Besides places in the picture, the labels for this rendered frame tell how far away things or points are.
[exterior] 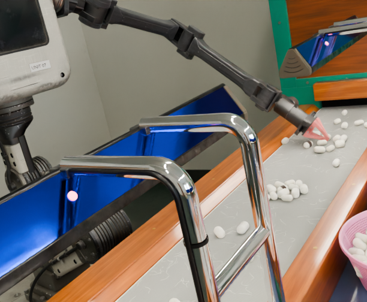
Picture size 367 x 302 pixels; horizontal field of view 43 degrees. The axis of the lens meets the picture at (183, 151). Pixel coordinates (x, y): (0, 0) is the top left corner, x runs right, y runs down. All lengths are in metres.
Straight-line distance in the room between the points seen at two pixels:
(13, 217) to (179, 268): 0.57
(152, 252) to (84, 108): 2.59
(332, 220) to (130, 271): 0.44
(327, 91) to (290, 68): 0.77
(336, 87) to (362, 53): 0.16
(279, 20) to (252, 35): 0.94
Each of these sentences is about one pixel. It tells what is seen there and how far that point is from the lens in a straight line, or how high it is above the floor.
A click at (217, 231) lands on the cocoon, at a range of 1.08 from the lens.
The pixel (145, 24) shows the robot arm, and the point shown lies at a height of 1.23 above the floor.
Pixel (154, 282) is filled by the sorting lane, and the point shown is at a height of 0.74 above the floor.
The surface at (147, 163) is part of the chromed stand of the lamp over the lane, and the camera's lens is 0.46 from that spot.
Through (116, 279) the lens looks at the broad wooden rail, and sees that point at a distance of 0.99.
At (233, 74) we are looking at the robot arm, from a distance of 1.63.
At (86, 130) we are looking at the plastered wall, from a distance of 3.56.
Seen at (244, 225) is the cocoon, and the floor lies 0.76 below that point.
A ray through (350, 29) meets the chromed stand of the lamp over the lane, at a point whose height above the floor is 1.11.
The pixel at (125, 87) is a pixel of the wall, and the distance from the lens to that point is 3.52.
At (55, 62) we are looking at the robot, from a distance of 1.34.
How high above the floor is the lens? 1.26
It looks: 17 degrees down
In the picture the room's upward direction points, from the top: 12 degrees counter-clockwise
